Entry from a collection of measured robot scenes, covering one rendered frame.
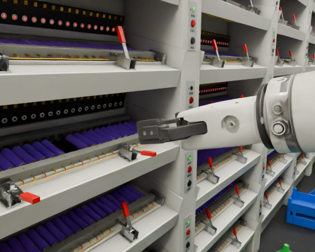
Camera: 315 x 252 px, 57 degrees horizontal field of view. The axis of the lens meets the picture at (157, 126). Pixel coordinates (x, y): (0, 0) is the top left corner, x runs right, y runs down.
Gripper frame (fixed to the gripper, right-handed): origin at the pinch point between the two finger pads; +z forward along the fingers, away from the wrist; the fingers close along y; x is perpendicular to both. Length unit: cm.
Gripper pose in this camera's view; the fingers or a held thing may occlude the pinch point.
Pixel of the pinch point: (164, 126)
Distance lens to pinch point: 42.7
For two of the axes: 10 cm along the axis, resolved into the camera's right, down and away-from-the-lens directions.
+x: -1.6, -9.8, -0.8
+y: 6.1, -1.6, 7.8
